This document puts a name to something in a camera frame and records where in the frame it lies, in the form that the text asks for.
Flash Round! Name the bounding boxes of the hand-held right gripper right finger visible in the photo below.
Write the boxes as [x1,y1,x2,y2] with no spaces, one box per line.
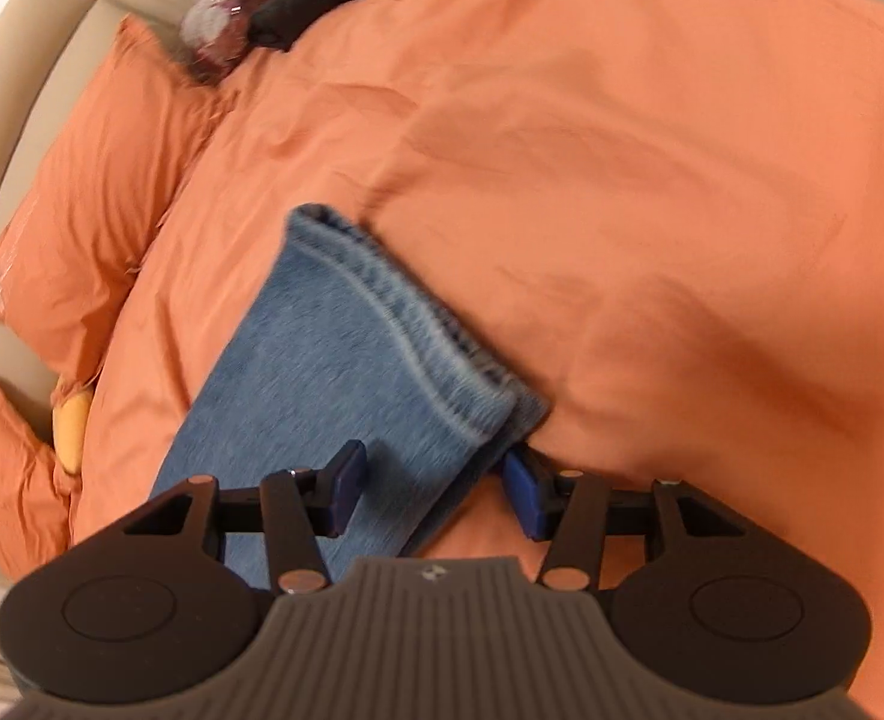
[502,450,750,593]

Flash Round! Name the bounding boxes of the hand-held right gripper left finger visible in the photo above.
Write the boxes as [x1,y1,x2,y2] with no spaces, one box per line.
[122,441,368,595]

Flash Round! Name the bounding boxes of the blue denim pants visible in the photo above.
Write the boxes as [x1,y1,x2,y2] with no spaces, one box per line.
[149,202,552,593]

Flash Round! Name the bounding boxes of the yellow small pillow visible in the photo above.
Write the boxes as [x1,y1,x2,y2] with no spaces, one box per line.
[52,382,95,475]

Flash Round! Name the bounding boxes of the orange bed cover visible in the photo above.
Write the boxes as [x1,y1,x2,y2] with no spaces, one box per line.
[70,0,884,713]

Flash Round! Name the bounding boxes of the orange embroidered pillow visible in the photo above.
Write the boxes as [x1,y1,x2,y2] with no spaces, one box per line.
[0,15,236,383]
[0,377,83,578]

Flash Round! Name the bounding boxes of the bag of plush items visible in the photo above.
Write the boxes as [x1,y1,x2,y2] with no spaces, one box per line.
[179,0,308,83]

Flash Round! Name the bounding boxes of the beige padded headboard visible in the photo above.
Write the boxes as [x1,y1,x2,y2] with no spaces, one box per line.
[0,0,188,586]

